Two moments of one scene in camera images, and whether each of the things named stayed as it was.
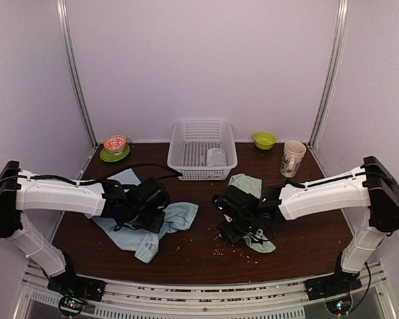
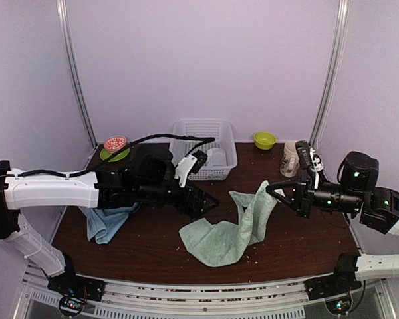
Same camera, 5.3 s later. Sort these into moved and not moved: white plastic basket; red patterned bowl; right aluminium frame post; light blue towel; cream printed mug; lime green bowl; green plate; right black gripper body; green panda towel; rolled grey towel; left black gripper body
Moved: green panda towel; left black gripper body; right black gripper body; light blue towel
Not moved: lime green bowl; green plate; cream printed mug; white plastic basket; red patterned bowl; rolled grey towel; right aluminium frame post
